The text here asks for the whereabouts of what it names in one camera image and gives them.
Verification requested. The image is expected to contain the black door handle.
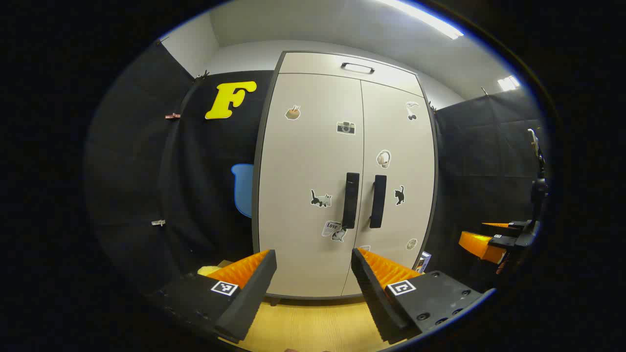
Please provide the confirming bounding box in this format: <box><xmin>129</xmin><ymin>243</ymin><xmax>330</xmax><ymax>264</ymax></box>
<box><xmin>342</xmin><ymin>172</ymin><xmax>361</xmax><ymax>230</ymax></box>
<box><xmin>369</xmin><ymin>175</ymin><xmax>388</xmax><ymax>229</ymax></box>

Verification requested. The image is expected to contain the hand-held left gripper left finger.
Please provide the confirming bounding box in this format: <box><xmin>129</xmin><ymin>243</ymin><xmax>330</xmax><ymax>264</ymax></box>
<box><xmin>147</xmin><ymin>249</ymin><xmax>277</xmax><ymax>344</ymax></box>

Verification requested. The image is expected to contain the beige double-door shoe cabinet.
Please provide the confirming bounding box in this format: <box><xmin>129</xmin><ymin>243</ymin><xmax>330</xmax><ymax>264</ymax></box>
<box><xmin>251</xmin><ymin>50</ymin><xmax>439</xmax><ymax>300</ymax></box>

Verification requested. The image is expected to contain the beige cabinet drawer front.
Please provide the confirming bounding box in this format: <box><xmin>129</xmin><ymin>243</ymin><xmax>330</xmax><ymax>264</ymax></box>
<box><xmin>279</xmin><ymin>52</ymin><xmax>424</xmax><ymax>97</ymax></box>

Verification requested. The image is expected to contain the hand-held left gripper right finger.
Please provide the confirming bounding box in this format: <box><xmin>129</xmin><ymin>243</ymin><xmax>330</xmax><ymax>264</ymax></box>
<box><xmin>351</xmin><ymin>247</ymin><xmax>496</xmax><ymax>345</ymax></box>

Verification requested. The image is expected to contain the beige cabinet door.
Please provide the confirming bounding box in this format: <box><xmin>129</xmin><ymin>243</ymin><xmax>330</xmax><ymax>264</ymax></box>
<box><xmin>342</xmin><ymin>80</ymin><xmax>436</xmax><ymax>297</ymax></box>
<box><xmin>258</xmin><ymin>73</ymin><xmax>365</xmax><ymax>298</ymax></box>

